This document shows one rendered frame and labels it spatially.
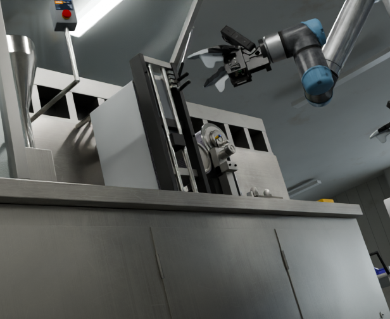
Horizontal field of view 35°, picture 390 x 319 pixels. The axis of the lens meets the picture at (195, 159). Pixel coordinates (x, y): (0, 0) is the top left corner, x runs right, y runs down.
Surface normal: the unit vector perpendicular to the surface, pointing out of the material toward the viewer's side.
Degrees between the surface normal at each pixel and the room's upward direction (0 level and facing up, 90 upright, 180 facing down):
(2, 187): 90
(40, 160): 90
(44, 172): 90
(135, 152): 90
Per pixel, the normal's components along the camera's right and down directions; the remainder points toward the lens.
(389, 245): -0.65, -0.11
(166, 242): 0.69, -0.41
